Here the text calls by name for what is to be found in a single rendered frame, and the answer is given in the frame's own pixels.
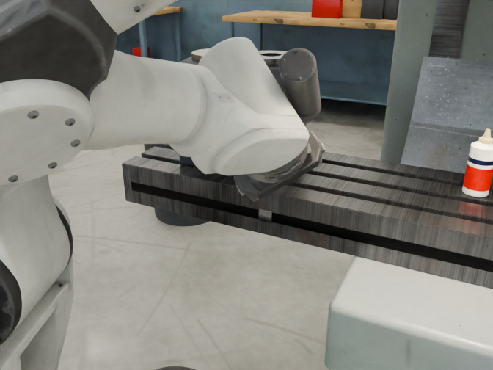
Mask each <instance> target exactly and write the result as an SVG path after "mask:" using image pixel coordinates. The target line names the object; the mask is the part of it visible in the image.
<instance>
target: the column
mask: <svg viewBox="0 0 493 370"><path fill-rule="evenodd" d="M430 56H431V57H441V58H447V57H448V58H452V59H472V60H483V61H493V0H399V6H398V18H397V24H396V30H395V42H394V49H393V55H392V67H391V73H390V85H389V91H388V97H387V109H386V115H385V122H384V133H383V140H382V147H381V158H380V161H385V162H394V163H399V164H400V163H401V158H402V155H403V150H404V146H405V143H406V138H407V134H408V130H409V125H410V122H411V118H412V111H413V107H414V103H415V96H416V92H417V86H418V82H419V78H420V71H421V67H422V63H423V57H430Z"/></svg>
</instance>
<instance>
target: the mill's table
mask: <svg viewBox="0 0 493 370"><path fill-rule="evenodd" d="M159 145H160V147H156V146H155V147H153V148H151V149H149V150H146V151H145V152H143V153H141V155H142V157H139V156H135V157H133V158H131V159H129V160H128V161H126V162H123V163H122V168H123V180H124V187H125V199H126V201H128V202H132V203H138V204H141V205H144V206H149V207H153V208H159V209H162V210H165V211H171V212H175V213H178V214H183V215H186V216H190V217H196V218H199V219H202V220H207V221H211V222H217V223H220V224H223V225H229V226H233V227H236V228H241V229H244V230H248V231H254V232H257V233H262V234H266V235H270V236H275V237H278V238H281V239H287V240H291V241H294V242H299V243H303V244H308V245H312V246H315V247H321V248H324V249H328V250H333V251H336V252H340V253H345V254H349V255H354V256H358V257H361V258H366V259H370V260H373V261H379V262H382V263H386V264H391V265H395V266H400V267H403V268H407V269H413V270H416V271H419V272H424V273H428V274H432V275H437V276H440V277H444V278H450V279H453V280H458V281H461V282H465V283H471V284H474V285H477V286H483V287H487V288H490V289H493V179H492V182H491V186H490V189H489V194H488V195H487V196H485V197H471V196H469V195H466V194H464V193H463V192H462V187H463V183H464V176H465V174H463V173H455V172H450V171H444V170H436V169H431V168H426V167H417V166H412V165H407V164H399V163H394V162H385V161H380V160H375V159H366V158H361V157H356V156H347V155H343V154H338V153H329V152H323V153H322V155H323V156H322V163H321V164H320V165H318V166H317V167H316V168H314V169H312V170H311V171H309V172H307V173H305V174H304V175H302V176H300V177H298V178H297V179H295V180H293V181H291V182H290V183H288V184H286V185H284V186H282V187H281V188H279V189H277V190H276V191H274V192H272V193H271V194H269V195H267V196H265V197H263V198H261V199H259V200H257V201H255V202H254V201H252V200H251V199H250V198H249V197H248V196H246V195H241V194H240V192H239V190H238V188H237V187H236V182H235V181H234V175H221V174H218V173H213V174H204V173H203V172H202V171H200V170H199V169H198V168H197V167H196V166H194V165H187V164H180V156H179V153H177V152H176V151H175V150H174V149H173V148H172V147H171V146H170V145H169V144H159Z"/></svg>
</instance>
